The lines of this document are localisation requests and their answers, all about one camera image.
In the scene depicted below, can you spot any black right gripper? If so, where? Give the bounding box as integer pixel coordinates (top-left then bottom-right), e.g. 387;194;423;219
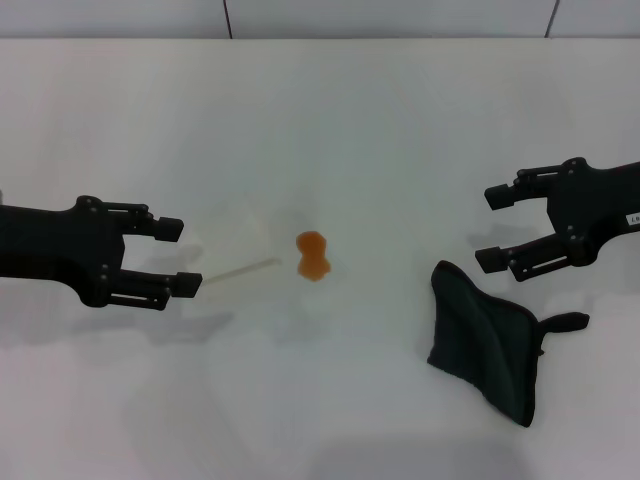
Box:
474;158;640;284

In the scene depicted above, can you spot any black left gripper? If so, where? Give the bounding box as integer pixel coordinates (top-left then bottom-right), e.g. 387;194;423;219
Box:
0;196;203;311

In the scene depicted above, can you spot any white paper cup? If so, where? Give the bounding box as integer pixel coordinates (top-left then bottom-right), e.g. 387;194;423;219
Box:
197;198;284;287

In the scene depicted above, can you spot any dark blue rag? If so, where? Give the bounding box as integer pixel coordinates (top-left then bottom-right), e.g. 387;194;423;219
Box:
426;259;591;429

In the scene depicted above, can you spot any brown water stain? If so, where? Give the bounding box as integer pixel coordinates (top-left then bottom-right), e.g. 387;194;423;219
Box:
293;230;334;282

